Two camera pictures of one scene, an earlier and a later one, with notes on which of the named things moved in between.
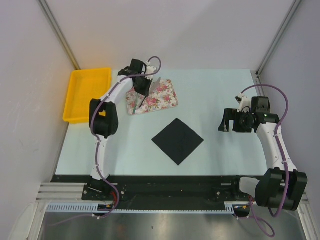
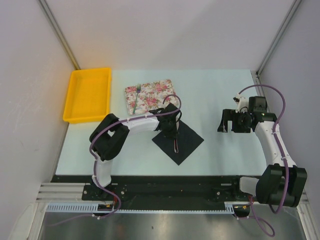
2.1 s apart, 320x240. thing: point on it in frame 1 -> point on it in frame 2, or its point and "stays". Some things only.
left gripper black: (145, 91) -> (173, 133)
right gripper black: (232, 114) stays
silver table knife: (153, 87) -> (176, 150)
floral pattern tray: (164, 97) stays
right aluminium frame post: (277, 37) stays
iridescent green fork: (137, 98) stays
